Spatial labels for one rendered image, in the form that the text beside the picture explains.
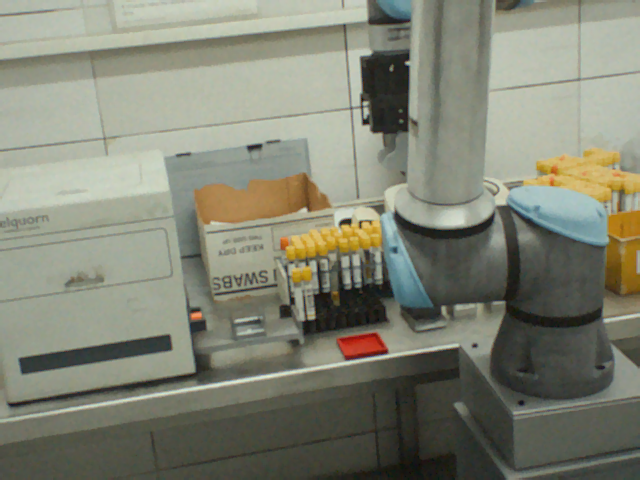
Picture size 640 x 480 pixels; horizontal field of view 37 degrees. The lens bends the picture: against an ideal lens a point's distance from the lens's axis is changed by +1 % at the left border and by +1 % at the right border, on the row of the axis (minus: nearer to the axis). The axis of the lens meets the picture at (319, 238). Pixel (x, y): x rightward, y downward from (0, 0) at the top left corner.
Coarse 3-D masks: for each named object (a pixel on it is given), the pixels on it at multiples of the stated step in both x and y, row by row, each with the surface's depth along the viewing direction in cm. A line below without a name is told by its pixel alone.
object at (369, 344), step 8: (352, 336) 152; (360, 336) 152; (368, 336) 152; (376, 336) 152; (344, 344) 150; (352, 344) 150; (360, 344) 150; (368, 344) 150; (376, 344) 149; (384, 344) 148; (344, 352) 146; (352, 352) 147; (360, 352) 146; (368, 352) 146; (376, 352) 146; (384, 352) 146
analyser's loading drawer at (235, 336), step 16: (240, 320) 151; (256, 320) 151; (272, 320) 152; (288, 320) 152; (192, 336) 149; (208, 336) 149; (224, 336) 148; (240, 336) 146; (256, 336) 146; (272, 336) 146; (288, 336) 147; (208, 352) 145
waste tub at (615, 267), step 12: (612, 216) 170; (624, 216) 171; (636, 216) 171; (612, 228) 171; (624, 228) 171; (636, 228) 172; (612, 240) 159; (624, 240) 156; (636, 240) 157; (612, 252) 160; (624, 252) 157; (636, 252) 158; (612, 264) 160; (624, 264) 158; (636, 264) 159; (612, 276) 161; (624, 276) 159; (636, 276) 159; (612, 288) 162; (624, 288) 159; (636, 288) 160
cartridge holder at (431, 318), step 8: (408, 312) 157; (416, 312) 154; (424, 312) 154; (432, 312) 155; (440, 312) 155; (408, 320) 157; (416, 320) 154; (424, 320) 154; (432, 320) 153; (440, 320) 153; (416, 328) 153; (424, 328) 153
